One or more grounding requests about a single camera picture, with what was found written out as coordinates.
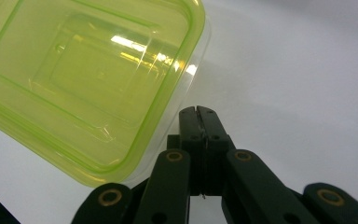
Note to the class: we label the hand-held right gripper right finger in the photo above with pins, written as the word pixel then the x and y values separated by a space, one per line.
pixel 216 137

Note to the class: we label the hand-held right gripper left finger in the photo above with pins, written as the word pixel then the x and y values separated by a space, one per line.
pixel 191 140

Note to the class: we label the green plastic container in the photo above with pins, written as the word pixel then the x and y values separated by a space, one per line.
pixel 84 84

